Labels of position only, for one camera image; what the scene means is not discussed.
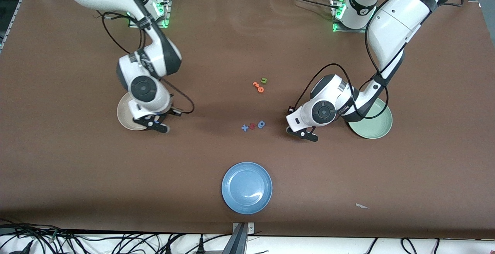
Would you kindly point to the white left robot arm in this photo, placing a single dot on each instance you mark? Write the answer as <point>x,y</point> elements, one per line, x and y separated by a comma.
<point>402,18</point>

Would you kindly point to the blue foam letter a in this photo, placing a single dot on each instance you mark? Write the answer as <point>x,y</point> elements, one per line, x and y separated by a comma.
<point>259,126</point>

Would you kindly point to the blue foam letter x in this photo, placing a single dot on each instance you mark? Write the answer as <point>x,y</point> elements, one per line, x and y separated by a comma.
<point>244,128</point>

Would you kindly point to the beige round plate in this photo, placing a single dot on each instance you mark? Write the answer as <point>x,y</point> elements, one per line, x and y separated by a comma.
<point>123,115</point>

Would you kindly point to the large table cover sheet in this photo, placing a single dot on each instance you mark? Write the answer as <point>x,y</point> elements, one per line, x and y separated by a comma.
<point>247,45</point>

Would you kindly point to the green round plate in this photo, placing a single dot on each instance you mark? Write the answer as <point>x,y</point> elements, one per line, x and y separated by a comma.
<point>375,128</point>

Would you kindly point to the blue round plate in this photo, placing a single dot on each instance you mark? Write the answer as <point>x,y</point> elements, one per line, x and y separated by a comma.
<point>246,188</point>

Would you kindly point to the white paper scrap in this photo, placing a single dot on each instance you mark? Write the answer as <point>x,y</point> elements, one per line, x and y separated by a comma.
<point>360,206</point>

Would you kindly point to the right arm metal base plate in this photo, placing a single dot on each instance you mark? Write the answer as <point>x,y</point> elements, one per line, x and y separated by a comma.
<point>167,14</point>

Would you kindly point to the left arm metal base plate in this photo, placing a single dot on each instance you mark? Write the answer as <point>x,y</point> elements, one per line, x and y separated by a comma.
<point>350,31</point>

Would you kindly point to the metal table bracket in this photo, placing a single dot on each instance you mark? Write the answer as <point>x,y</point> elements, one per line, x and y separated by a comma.
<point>241,238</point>

